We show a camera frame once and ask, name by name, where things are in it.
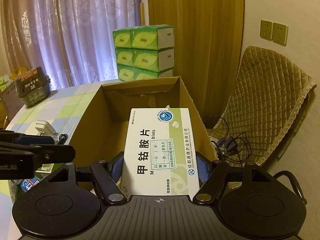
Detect quilted brown chair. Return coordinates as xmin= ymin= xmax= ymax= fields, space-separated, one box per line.
xmin=208 ymin=46 xmax=317 ymax=167

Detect stack of green tissue packs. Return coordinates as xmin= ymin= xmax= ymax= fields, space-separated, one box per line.
xmin=112 ymin=24 xmax=175 ymax=81

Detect green white carton box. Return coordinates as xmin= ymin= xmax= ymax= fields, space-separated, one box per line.
xmin=36 ymin=164 xmax=54 ymax=174

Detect large cardboard box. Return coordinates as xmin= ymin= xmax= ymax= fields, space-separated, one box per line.
xmin=67 ymin=76 xmax=218 ymax=193

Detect dark green food container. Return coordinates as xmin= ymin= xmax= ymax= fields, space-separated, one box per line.
xmin=15 ymin=66 xmax=50 ymax=107

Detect white green medicine box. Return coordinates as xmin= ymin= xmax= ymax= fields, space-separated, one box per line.
xmin=120 ymin=108 xmax=200 ymax=198

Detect black charger with cable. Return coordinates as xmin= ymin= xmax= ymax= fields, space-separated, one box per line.
xmin=204 ymin=115 xmax=252 ymax=167

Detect wooden door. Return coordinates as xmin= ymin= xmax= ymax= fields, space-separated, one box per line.
xmin=148 ymin=0 xmax=244 ymax=120

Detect white night light plug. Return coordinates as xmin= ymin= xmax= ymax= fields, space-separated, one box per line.
xmin=35 ymin=120 xmax=56 ymax=136

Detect brown cardboard pieces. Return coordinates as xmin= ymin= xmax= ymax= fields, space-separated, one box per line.
xmin=1 ymin=82 xmax=24 ymax=128

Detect purple curtain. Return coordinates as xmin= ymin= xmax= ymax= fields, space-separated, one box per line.
xmin=1 ymin=0 xmax=141 ymax=89

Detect wall power sockets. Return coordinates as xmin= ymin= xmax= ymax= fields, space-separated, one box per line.
xmin=260 ymin=20 xmax=289 ymax=46

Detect blue dental floss box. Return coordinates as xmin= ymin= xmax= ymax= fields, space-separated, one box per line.
xmin=20 ymin=177 xmax=40 ymax=192

